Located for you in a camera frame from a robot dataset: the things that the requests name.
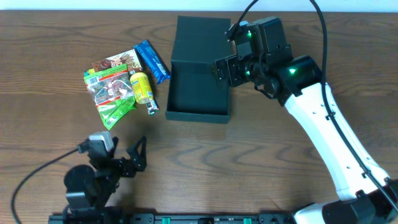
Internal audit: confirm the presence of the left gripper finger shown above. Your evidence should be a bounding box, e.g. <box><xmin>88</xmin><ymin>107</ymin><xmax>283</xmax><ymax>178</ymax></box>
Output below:
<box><xmin>110</xmin><ymin>136</ymin><xmax>119</xmax><ymax>156</ymax></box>
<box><xmin>126</xmin><ymin>136</ymin><xmax>147</xmax><ymax>162</ymax></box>

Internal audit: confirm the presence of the green gummy candy bag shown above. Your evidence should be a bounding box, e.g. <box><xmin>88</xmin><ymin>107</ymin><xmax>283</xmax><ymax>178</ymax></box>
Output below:
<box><xmin>84</xmin><ymin>64</ymin><xmax>136</xmax><ymax>130</ymax></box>

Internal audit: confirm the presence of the blue cookie pack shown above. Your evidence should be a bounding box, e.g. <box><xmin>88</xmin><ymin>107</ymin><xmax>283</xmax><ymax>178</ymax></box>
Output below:
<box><xmin>133</xmin><ymin>40</ymin><xmax>170</xmax><ymax>85</ymax></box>

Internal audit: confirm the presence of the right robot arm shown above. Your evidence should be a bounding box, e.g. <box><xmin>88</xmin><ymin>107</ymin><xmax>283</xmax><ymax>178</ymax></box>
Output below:
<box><xmin>212</xmin><ymin>17</ymin><xmax>397</xmax><ymax>223</ymax></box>

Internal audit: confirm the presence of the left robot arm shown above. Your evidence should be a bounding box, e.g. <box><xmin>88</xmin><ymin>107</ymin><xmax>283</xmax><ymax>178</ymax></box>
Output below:
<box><xmin>62</xmin><ymin>133</ymin><xmax>147</xmax><ymax>223</ymax></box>

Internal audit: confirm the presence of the dark green open box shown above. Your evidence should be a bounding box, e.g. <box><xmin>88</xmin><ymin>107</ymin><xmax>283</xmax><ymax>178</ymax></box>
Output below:
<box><xmin>165</xmin><ymin>16</ymin><xmax>232</xmax><ymax>124</ymax></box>

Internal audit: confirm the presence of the small green red candy bar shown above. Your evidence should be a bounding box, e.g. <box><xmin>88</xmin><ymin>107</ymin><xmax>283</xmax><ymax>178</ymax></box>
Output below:
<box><xmin>146</xmin><ymin>99</ymin><xmax>160</xmax><ymax>116</ymax></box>

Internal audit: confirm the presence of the yellow mentos bottle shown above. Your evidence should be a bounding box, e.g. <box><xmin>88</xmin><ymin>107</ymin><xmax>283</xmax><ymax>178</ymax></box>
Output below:
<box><xmin>130</xmin><ymin>72</ymin><xmax>154</xmax><ymax>105</ymax></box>

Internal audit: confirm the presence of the brown pocky box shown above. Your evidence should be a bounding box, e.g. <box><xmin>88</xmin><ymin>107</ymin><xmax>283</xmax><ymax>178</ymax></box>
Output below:
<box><xmin>92</xmin><ymin>49</ymin><xmax>144</xmax><ymax>75</ymax></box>

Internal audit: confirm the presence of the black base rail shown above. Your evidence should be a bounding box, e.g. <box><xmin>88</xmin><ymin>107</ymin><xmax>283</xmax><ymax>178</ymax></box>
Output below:
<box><xmin>48</xmin><ymin>212</ymin><xmax>296</xmax><ymax>224</ymax></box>

